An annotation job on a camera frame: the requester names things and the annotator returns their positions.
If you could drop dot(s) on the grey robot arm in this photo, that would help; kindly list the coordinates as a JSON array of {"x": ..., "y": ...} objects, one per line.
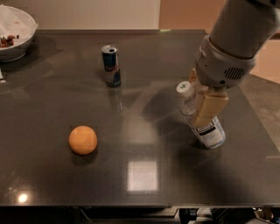
[{"x": 228, "y": 53}]

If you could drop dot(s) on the orange fruit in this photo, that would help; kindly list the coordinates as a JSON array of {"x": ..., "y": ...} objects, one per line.
[{"x": 83, "y": 140}]

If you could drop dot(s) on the blue silver energy drink can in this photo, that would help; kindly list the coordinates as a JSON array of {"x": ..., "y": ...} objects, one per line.
[{"x": 111, "y": 65}]

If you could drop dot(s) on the clear plastic water bottle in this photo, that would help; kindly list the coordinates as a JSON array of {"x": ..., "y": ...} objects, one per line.
[{"x": 211, "y": 135}]

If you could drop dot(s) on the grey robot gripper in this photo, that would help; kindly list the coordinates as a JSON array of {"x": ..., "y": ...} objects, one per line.
[{"x": 219, "y": 67}]

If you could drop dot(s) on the white bowl with snacks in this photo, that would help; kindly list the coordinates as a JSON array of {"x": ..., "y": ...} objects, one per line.
[{"x": 17, "y": 29}]

